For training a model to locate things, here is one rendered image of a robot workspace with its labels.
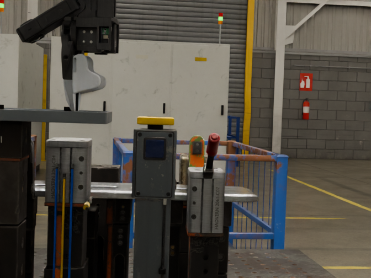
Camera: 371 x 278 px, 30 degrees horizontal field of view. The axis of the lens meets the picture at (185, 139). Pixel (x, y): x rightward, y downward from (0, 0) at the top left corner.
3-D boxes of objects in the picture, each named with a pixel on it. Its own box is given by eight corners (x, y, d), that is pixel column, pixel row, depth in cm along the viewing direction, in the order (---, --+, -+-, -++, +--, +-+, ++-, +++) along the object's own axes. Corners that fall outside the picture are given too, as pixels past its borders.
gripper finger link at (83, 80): (97, 110, 111) (100, 53, 111) (61, 109, 111) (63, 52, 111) (101, 111, 114) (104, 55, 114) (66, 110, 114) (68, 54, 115)
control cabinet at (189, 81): (47, 187, 917) (52, 1, 905) (49, 182, 971) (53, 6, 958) (225, 190, 951) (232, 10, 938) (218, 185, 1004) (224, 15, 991)
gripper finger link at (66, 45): (69, 79, 110) (72, 23, 110) (60, 78, 110) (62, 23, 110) (77, 81, 115) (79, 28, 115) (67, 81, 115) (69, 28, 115)
